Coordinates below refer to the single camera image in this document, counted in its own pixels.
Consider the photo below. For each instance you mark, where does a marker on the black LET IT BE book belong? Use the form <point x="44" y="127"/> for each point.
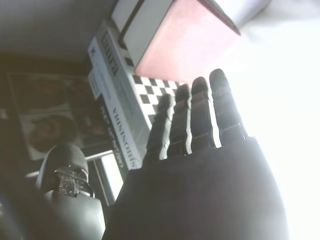
<point x="50" y="130"/>

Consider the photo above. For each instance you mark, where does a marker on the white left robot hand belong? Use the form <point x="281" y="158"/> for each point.
<point x="187" y="195"/>

